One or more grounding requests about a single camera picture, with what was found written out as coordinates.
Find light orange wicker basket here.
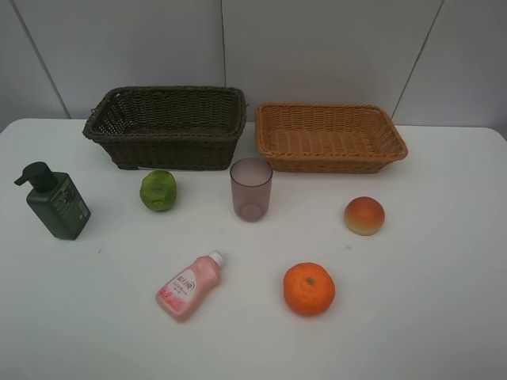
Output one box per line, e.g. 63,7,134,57
255,102,408,174

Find red yellow toy peach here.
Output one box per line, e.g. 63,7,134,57
344,196,385,236

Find orange toy tangerine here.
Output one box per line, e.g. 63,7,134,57
283,262,336,317

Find pink detergent bottle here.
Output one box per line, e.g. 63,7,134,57
155,250,224,322

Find translucent purple plastic cup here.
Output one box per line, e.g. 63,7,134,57
230,158,273,222

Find green toy fruit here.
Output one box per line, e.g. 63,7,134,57
139,170,177,211

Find dark green pump bottle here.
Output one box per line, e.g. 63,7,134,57
14,161,91,241

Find dark brown wicker basket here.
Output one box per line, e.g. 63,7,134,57
83,86,246,171

